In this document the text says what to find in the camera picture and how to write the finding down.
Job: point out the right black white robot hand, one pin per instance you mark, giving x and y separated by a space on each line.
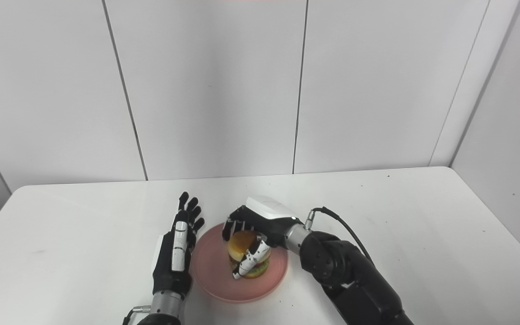
260 225

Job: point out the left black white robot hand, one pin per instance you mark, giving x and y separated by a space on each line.
175 253

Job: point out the toy hamburger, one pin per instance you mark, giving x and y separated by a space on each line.
242 246

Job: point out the pink round plate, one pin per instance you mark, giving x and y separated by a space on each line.
215 271

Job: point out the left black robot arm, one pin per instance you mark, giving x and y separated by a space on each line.
163 309

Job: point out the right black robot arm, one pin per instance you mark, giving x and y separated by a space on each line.
350 280

